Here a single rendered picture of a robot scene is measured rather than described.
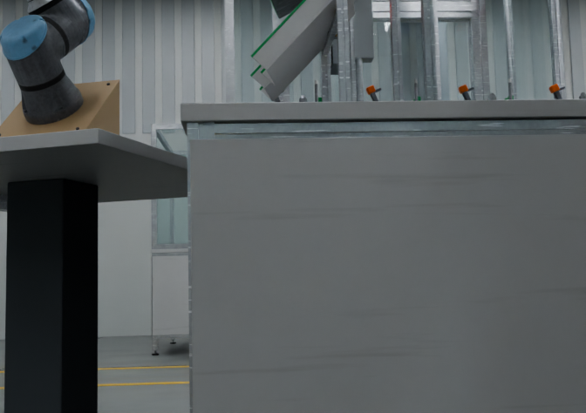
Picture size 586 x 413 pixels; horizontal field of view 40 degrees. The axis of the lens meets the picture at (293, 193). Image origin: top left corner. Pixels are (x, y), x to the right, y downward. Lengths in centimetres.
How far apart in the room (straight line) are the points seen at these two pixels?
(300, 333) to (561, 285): 43
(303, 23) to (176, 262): 553
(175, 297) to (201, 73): 411
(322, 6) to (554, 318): 74
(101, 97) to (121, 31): 857
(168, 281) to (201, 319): 576
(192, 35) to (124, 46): 87
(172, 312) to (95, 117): 510
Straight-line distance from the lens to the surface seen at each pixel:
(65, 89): 210
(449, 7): 340
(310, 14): 165
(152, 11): 1070
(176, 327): 707
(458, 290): 135
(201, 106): 134
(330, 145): 133
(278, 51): 164
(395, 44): 196
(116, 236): 1022
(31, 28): 205
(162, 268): 707
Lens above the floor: 56
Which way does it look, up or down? 7 degrees up
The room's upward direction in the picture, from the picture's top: 1 degrees counter-clockwise
